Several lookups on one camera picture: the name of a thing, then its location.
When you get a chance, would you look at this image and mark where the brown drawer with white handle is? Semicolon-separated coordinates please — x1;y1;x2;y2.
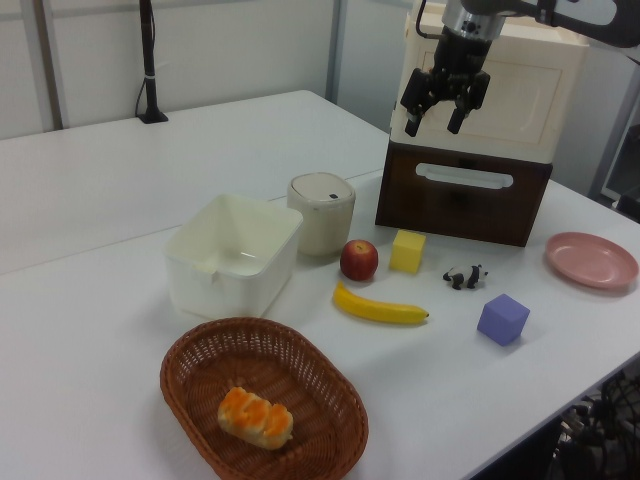
374;142;554;248

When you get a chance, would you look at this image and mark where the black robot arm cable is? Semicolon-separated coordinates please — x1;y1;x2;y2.
414;0;444;39

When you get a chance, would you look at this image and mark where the red apple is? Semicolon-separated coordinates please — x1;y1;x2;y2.
339;239;380;281

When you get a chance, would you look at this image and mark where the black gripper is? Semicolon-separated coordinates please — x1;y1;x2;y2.
399;29;497;137

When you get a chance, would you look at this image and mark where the orange glazed bread loaf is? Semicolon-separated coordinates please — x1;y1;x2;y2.
216;385;295;451

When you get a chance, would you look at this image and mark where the yellow banana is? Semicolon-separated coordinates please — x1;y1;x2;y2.
332;280;431;326

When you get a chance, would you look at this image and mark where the pink plastic plate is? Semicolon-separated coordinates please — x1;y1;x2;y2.
544;231;640;290

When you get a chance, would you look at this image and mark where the black pole with clamp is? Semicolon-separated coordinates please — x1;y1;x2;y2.
135;0;170;125

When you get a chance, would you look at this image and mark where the small panda toy figure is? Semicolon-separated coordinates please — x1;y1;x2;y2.
442;264;490;291

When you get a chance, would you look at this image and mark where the purple foam cube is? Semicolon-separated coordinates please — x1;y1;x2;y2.
476;293;531;348

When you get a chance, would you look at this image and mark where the yellow foam cube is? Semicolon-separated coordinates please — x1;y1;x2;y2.
389;229;428;274

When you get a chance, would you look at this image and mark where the small beige lidded trash can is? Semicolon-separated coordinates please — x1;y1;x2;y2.
286;172;357;258

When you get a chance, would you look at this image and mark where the black equipment box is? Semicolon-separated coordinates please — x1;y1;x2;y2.
612;192;640;224

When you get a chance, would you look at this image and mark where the brown wicker basket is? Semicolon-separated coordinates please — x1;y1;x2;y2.
159;316;370;480

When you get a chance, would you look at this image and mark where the black cable bundle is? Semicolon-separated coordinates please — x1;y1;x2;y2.
559;369;640;480

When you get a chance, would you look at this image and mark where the white square plastic bin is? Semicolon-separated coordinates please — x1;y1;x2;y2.
163;193;305;321

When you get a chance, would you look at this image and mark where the cream plastic storage box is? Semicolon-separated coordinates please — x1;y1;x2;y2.
388;0;591;164

